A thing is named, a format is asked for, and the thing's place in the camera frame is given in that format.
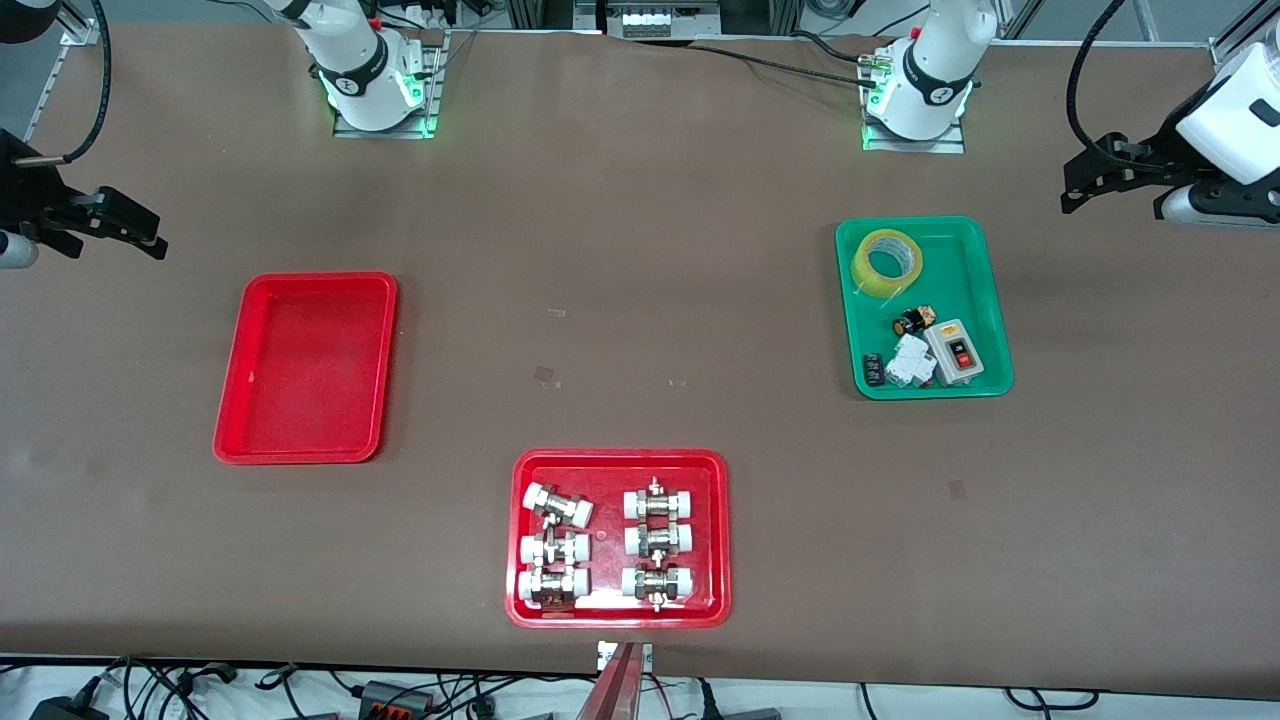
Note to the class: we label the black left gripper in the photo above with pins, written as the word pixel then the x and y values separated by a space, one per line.
pixel 1160 150

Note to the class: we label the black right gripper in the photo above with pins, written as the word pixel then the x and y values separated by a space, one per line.
pixel 25 195

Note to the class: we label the yellow tape roll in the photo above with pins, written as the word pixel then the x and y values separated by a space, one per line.
pixel 880 288

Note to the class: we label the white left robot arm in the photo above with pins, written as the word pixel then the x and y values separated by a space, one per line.
pixel 925 80

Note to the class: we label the green plastic tray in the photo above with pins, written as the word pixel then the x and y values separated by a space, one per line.
pixel 960 260

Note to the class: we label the empty red plastic tray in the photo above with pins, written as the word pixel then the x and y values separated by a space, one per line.
pixel 305 370

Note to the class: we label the red tray with fittings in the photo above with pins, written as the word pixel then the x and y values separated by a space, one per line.
pixel 610 500

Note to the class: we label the black round buzzer component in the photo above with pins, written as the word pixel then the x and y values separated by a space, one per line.
pixel 910 323

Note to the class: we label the white circuit breaker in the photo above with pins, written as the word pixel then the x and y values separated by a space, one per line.
pixel 910 362

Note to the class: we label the small black capacitor block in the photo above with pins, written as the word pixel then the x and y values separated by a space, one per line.
pixel 873 370

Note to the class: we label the white terminal block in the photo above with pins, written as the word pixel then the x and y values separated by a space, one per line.
pixel 657 22

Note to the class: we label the black power adapter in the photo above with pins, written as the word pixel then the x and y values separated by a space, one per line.
pixel 65 710

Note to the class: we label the metal pipe fitting white caps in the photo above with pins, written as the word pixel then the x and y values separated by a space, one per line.
pixel 657 582
pixel 658 503
pixel 560 505
pixel 555 548
pixel 552 585
pixel 658 540

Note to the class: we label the grey connector box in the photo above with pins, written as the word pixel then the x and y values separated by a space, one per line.
pixel 395 698

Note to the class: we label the black plug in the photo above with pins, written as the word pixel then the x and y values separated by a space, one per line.
pixel 711 702

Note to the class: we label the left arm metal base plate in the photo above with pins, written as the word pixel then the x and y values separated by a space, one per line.
pixel 950 146

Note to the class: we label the aluminium profile rail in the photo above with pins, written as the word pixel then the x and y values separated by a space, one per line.
pixel 80 36
pixel 1235 30

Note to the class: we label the grey on-off switch box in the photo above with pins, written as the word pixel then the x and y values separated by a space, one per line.
pixel 955 352

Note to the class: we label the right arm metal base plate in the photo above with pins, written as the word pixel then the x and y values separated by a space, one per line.
pixel 436 90

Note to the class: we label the aluminium frame rack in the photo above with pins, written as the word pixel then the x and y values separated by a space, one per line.
pixel 750 12

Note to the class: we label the aluminium stand bracket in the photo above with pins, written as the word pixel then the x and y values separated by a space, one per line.
pixel 645 655

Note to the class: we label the reddish camera stand post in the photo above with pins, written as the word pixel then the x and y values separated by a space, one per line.
pixel 612 695

